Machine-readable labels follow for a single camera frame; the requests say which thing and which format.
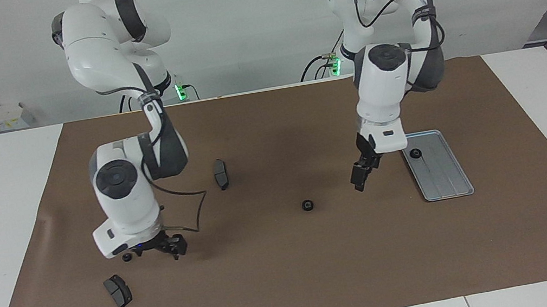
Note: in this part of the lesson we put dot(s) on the brown paper mat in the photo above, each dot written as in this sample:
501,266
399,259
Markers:
294,282

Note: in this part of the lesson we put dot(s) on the dark grey brake pad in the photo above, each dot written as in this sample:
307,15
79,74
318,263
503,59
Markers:
220,175
119,292

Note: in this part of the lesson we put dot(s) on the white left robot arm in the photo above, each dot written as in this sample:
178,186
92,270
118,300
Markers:
383,86

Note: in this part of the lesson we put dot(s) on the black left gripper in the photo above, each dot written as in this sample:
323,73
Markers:
366,158

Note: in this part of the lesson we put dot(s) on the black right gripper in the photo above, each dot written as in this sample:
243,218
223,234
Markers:
156,244

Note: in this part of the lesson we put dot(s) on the silver metal tray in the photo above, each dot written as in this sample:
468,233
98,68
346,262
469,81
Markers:
445,181

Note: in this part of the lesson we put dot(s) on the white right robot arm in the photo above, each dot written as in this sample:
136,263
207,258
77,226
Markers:
124,199

